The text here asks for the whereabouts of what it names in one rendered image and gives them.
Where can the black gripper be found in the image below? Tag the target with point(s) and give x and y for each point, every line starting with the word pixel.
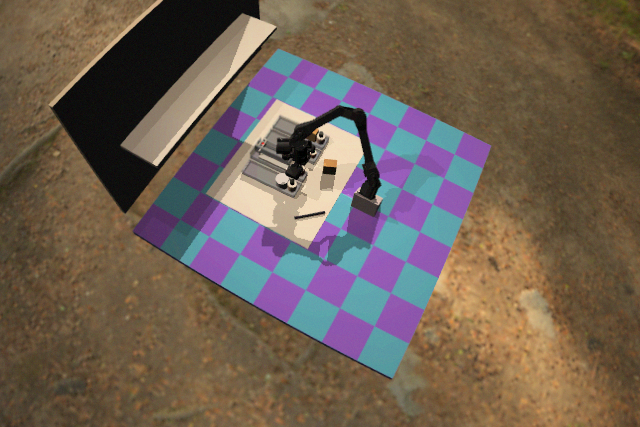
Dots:
pixel 294 171

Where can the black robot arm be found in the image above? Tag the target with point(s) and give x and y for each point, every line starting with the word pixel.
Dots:
pixel 297 144

